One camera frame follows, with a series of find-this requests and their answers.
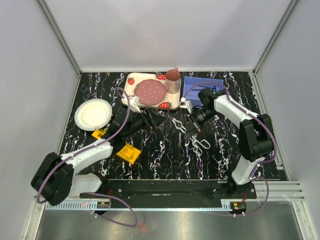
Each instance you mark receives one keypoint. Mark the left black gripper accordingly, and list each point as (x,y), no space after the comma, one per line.
(157,120)

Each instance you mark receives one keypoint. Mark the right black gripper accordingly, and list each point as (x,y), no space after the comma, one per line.
(192,128)

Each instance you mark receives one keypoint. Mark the metal crucible tongs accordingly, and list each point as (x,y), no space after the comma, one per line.
(204,144)

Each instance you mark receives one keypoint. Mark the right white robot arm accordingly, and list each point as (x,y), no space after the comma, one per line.
(255,135)

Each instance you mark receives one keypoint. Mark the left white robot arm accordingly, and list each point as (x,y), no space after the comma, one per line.
(58,176)

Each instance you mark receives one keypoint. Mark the pink dotted plate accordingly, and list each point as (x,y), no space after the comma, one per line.
(150,92)

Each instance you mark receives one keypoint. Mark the strawberry pattern tray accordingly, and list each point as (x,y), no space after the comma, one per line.
(171,100)

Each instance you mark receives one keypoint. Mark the pink floral mug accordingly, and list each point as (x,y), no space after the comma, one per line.
(173,80)

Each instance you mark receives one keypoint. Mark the yellow test tube rack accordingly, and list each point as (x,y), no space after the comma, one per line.
(126,152)

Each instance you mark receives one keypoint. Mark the blue plastic drawer box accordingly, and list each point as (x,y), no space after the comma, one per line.
(191,82)

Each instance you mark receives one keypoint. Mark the white paper plate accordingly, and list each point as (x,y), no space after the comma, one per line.
(93,114)

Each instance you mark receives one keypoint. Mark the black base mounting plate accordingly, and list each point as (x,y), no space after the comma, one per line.
(174,194)

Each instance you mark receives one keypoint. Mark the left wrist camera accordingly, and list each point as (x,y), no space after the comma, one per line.
(134,104)

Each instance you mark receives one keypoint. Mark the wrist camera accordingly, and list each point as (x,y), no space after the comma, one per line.
(186,104)
(134,104)

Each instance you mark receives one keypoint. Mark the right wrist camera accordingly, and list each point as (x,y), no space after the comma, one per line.
(186,104)

